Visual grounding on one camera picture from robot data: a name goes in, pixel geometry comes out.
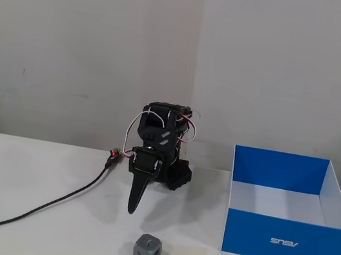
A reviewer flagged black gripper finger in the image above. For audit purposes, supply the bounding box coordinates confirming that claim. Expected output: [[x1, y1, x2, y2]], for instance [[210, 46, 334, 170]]
[[125, 176, 143, 216], [131, 177, 151, 217]]

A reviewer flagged black USB cable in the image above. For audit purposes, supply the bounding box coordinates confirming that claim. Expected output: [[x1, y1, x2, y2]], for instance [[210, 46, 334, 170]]
[[0, 139, 116, 255]]

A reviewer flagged white servo cable loop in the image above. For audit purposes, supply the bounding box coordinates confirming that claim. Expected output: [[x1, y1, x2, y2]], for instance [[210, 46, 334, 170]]
[[121, 107, 152, 160]]

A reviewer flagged controller board with red LED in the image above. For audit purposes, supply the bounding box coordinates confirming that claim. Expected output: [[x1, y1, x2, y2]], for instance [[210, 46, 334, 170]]
[[107, 146, 125, 163]]

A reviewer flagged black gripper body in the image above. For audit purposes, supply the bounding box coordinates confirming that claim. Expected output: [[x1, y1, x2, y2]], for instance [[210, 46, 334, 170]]
[[126, 145, 168, 183]]

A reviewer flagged blue white ASUS box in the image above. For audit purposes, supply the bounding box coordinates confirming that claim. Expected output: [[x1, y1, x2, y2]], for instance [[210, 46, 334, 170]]
[[216, 143, 341, 255]]

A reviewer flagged clear tape piece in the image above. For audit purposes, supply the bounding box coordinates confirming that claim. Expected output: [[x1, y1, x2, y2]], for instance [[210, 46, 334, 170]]
[[164, 242, 208, 255]]

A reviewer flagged gray 3D printed block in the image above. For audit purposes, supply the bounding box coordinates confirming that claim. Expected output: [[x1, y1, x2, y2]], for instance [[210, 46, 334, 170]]
[[132, 232, 166, 255]]

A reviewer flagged red white servo cable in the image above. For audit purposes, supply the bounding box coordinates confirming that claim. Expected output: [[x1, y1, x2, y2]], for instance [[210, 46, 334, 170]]
[[173, 110, 202, 146]]

